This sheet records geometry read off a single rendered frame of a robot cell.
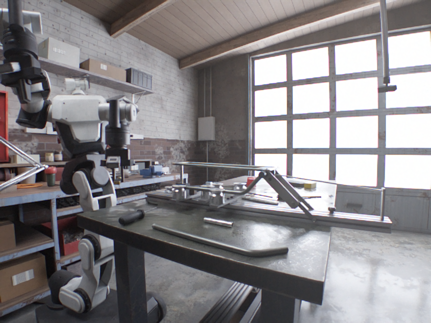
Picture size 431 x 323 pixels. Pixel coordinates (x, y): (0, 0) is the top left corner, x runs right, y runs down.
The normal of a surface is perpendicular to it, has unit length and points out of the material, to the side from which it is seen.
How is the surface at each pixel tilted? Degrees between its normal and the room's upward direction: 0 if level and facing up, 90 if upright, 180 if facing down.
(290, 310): 90
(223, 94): 90
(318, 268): 0
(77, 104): 78
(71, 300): 90
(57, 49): 90
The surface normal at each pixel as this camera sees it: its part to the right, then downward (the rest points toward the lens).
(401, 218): -0.50, 0.04
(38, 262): 0.85, 0.04
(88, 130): 0.60, -0.18
